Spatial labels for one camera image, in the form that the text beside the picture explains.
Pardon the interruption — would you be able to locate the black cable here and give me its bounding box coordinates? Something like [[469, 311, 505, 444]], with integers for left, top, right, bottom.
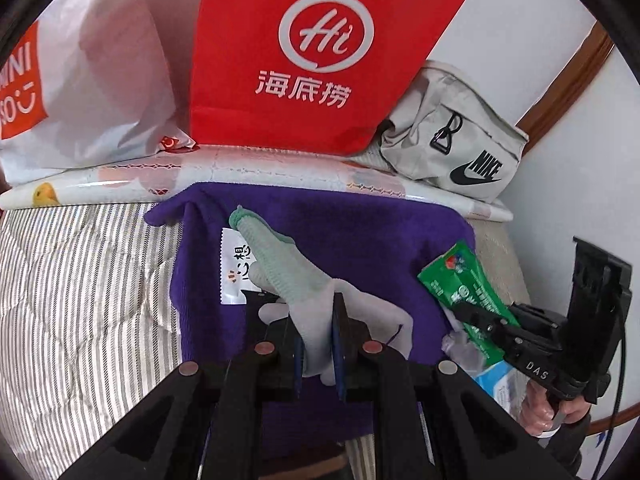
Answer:
[[594, 304, 629, 480]]

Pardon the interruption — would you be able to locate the person's right hand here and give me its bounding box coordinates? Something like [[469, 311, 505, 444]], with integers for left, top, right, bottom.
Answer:
[[519, 381, 594, 437]]

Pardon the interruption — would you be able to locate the white snack packet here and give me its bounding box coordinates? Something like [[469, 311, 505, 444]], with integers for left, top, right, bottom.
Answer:
[[219, 227, 274, 306]]

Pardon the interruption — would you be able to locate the striped quilted mat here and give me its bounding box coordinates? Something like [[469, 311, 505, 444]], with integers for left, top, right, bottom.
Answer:
[[0, 202, 532, 480]]

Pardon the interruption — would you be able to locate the rolled printed paper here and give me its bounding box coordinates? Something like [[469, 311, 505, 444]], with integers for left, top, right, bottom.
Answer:
[[0, 143, 515, 222]]

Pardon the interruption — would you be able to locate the purple towel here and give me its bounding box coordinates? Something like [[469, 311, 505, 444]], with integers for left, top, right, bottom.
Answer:
[[143, 182, 476, 462]]

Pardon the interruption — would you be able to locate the white plastic shopping bag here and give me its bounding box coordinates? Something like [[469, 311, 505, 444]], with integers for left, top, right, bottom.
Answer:
[[0, 0, 199, 187]]

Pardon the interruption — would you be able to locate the green snack packet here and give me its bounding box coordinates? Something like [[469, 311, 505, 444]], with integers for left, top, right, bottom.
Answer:
[[417, 240, 521, 367]]

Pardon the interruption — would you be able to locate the brown wooden door frame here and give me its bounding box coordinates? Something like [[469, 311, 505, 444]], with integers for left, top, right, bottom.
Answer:
[[514, 19, 640, 436]]

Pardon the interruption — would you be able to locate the red paper shopping bag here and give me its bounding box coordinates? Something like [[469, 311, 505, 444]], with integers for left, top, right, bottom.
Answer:
[[188, 0, 470, 157]]

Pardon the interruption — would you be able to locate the white glove with green fingertips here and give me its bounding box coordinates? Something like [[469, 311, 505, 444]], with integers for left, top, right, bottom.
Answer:
[[228, 204, 342, 387]]

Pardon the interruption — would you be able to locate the grey waist bag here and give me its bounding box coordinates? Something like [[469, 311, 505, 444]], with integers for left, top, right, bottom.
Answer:
[[349, 59, 530, 205]]

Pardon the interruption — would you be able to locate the blue tissue pack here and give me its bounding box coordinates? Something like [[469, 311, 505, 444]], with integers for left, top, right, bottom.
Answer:
[[474, 361, 532, 417]]

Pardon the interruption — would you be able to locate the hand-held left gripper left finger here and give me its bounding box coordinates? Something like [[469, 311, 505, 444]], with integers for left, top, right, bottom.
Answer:
[[60, 287, 306, 480]]

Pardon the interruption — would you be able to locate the clear plastic wrapper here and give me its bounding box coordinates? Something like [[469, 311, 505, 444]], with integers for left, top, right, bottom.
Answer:
[[441, 329, 502, 377]]

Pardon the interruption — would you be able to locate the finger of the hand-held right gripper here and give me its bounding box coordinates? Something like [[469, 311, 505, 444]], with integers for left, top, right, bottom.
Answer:
[[451, 299, 517, 349]]

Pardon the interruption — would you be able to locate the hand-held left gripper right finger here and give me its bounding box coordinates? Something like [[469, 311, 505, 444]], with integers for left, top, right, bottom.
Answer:
[[331, 292, 576, 480]]

